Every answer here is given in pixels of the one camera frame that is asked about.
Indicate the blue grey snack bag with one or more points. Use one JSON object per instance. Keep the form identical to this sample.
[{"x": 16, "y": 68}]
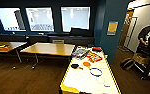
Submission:
[{"x": 80, "y": 53}]

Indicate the person in dark jacket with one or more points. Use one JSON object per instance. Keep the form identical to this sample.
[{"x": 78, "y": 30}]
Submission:
[{"x": 149, "y": 35}]

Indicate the yellow wall poster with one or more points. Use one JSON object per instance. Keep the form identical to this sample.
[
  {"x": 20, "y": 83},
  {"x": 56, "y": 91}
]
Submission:
[{"x": 112, "y": 28}]

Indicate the orange ping-pong paddle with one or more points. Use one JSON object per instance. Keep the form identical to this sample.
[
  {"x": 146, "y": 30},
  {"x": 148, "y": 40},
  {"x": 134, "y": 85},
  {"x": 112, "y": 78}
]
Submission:
[{"x": 86, "y": 64}]

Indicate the small clear box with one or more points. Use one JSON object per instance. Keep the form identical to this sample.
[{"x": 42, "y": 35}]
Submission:
[{"x": 58, "y": 41}]

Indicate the white pillar outlet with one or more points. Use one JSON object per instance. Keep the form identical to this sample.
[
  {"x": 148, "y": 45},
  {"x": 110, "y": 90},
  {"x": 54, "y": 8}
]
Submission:
[{"x": 106, "y": 56}]

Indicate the bright window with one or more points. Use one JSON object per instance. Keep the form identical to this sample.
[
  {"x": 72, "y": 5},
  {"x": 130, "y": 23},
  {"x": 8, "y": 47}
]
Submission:
[
  {"x": 6, "y": 19},
  {"x": 40, "y": 20},
  {"x": 75, "y": 19}
]

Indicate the red and black box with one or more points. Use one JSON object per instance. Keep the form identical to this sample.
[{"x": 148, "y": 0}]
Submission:
[{"x": 97, "y": 49}]

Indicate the black ping-pong paddle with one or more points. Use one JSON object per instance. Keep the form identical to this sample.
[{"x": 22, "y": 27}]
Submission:
[{"x": 75, "y": 66}]

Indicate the light wooden table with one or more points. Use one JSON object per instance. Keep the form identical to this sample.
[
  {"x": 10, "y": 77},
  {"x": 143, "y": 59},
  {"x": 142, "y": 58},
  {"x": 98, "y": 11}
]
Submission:
[
  {"x": 47, "y": 49},
  {"x": 9, "y": 46}
]

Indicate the orange snack bag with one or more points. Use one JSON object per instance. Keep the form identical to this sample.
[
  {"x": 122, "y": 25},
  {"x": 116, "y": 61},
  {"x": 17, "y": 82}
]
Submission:
[{"x": 94, "y": 57}]

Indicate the yellow game table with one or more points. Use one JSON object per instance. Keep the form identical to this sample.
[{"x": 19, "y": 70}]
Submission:
[{"x": 87, "y": 83}]

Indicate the small orange object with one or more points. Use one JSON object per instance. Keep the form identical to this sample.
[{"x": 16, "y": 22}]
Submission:
[{"x": 1, "y": 47}]

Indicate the long dark bench sofa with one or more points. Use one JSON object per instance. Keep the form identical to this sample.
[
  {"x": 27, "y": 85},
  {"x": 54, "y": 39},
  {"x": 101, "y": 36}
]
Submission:
[{"x": 17, "y": 37}]

